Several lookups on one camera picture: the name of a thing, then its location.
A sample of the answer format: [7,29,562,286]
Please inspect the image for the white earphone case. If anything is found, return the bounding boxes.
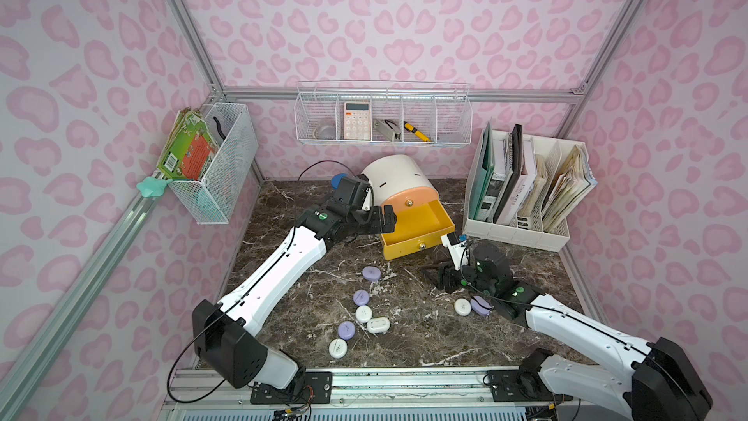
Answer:
[366,317,391,334]
[454,298,473,317]
[328,338,348,360]
[355,305,373,325]

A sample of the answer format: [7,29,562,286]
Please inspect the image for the white drawer cabinet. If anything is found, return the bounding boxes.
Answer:
[362,154,437,207]

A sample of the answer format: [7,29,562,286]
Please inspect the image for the orange top drawer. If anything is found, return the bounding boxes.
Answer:
[382,186,439,214]

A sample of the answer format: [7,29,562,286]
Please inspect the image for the yellow drawer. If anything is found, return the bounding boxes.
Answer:
[382,200,456,260]

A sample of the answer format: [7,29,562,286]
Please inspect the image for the purple earphone case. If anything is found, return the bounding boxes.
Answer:
[353,290,370,306]
[471,296,493,317]
[337,322,356,341]
[362,266,382,282]

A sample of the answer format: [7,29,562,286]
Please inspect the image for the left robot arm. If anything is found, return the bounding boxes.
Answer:
[192,177,397,394]

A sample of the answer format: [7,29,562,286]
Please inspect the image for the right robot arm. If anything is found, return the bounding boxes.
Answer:
[434,233,714,420]

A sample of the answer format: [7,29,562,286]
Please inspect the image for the clear tape roll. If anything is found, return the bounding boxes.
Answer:
[313,123,337,140]

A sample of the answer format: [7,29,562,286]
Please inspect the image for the white file organizer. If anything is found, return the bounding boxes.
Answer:
[463,125,597,253]

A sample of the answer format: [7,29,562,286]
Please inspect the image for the grey stapler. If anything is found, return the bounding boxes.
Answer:
[373,119,402,142]

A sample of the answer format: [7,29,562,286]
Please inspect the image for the pink white calculator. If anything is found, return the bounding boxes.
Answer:
[343,101,372,142]

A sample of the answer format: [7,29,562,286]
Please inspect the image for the green red booklet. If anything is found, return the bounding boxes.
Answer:
[157,108,219,180]

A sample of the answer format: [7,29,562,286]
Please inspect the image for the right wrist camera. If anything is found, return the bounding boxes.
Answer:
[441,232,469,271]

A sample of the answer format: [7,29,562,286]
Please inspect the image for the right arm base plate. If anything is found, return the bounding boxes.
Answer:
[482,368,574,403]

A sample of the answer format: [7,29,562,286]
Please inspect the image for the white wire wall shelf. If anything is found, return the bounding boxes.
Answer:
[293,81,473,146]

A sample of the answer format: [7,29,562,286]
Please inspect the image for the white mesh wall basket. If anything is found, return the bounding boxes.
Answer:
[169,103,258,225]

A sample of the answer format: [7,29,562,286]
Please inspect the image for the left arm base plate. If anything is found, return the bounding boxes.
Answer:
[251,370,333,405]

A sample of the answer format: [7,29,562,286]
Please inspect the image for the mint green wall hook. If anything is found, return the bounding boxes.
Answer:
[136,177,171,198]

